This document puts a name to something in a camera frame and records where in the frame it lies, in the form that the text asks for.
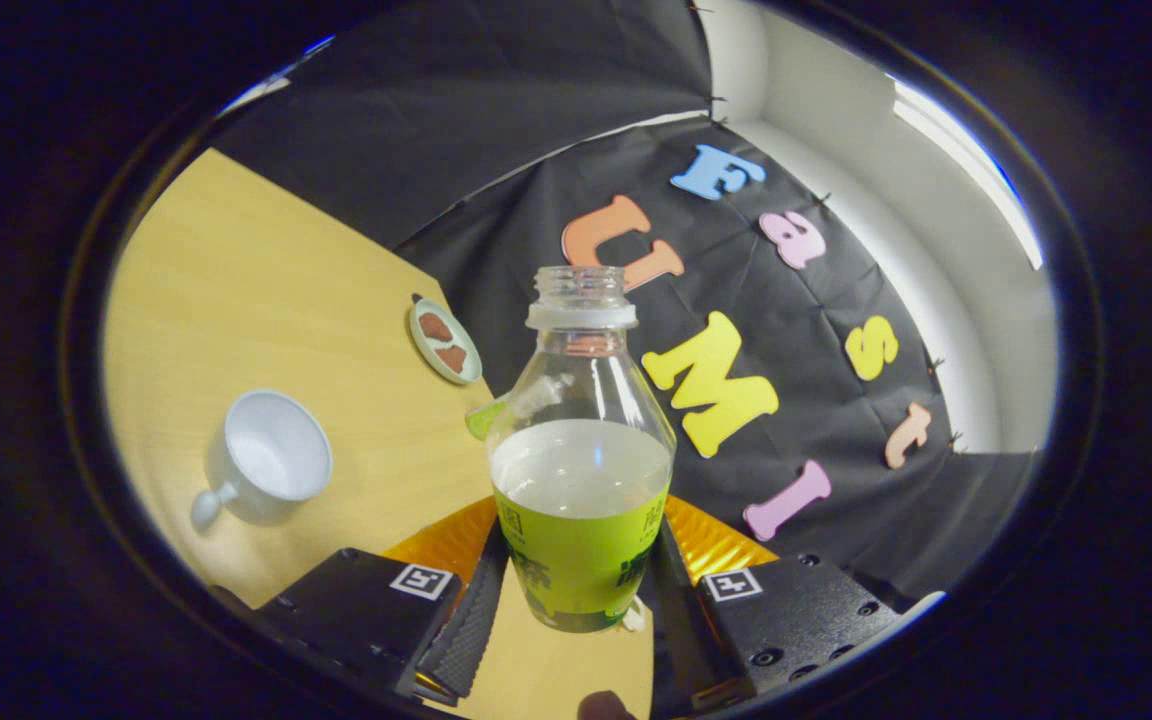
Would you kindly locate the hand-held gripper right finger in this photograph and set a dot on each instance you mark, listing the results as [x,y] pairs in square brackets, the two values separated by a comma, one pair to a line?
[681,630]

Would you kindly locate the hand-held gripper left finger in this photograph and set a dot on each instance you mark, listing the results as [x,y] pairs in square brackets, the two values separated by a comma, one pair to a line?
[466,630]

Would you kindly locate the green label juice bottle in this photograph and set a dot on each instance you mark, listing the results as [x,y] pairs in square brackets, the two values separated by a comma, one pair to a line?
[581,540]

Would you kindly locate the white cup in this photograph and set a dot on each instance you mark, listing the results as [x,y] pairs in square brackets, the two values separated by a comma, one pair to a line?
[271,455]

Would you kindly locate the white capped green bottle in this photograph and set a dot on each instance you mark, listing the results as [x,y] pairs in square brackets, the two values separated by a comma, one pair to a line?
[484,418]

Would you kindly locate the brown food piece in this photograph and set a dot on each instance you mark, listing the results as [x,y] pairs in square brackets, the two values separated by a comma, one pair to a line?
[434,326]
[453,357]

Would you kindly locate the pale green plate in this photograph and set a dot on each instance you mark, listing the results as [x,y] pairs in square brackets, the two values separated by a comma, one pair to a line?
[431,350]

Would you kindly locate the wooden table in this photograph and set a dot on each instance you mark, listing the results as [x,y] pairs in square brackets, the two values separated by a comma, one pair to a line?
[266,300]

